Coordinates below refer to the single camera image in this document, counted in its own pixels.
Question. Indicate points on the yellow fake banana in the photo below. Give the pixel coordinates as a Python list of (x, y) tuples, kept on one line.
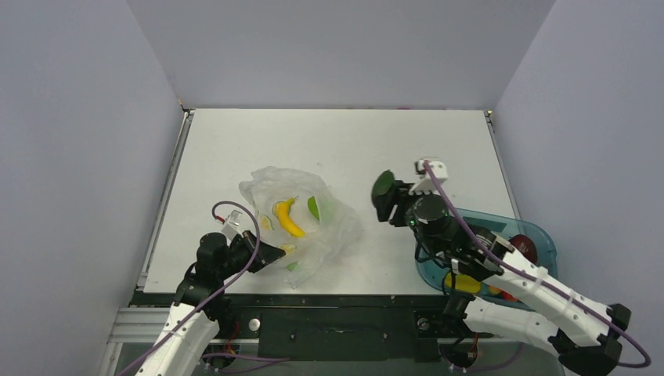
[(282, 211)]

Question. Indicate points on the aluminium table edge rail right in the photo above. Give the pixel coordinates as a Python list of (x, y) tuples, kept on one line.
[(488, 114)]

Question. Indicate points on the dark red fake apple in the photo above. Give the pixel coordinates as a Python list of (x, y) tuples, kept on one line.
[(526, 246)]

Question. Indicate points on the aluminium table edge rail left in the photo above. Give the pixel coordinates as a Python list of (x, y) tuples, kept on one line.
[(165, 196)]

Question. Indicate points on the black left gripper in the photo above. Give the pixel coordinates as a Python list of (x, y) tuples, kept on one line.
[(267, 254)]

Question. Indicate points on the green fake pepper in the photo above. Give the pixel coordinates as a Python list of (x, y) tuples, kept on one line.
[(313, 207)]

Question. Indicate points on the yellow fake mango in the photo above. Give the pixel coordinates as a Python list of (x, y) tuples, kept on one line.
[(463, 283)]

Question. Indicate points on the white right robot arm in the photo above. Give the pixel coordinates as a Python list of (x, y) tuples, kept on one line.
[(583, 335)]

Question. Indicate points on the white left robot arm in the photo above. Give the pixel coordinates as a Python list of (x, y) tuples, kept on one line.
[(200, 310)]

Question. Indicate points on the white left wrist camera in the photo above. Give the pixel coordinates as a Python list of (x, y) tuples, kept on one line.
[(231, 226)]

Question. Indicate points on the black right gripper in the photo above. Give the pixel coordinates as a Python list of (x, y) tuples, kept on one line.
[(393, 203)]

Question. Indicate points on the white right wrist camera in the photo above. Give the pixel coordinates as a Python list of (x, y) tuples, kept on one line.
[(431, 175)]

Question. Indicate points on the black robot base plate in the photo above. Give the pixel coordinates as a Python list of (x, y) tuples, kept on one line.
[(342, 327)]

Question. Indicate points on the teal plastic tray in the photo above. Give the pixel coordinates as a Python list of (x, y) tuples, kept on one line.
[(434, 275)]

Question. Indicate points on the red fake strawberries bunch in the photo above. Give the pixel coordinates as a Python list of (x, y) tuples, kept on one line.
[(498, 293)]

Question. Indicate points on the translucent plastic bag with prints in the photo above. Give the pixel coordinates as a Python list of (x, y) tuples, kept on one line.
[(338, 228)]

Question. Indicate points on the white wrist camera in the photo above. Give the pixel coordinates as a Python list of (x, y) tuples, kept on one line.
[(431, 175), (231, 226)]

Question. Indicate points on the aluminium table edge rail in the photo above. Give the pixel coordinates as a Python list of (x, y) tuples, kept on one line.
[(488, 114), (165, 196)]

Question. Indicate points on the dark green fake avocado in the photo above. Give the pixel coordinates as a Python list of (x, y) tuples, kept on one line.
[(382, 185)]

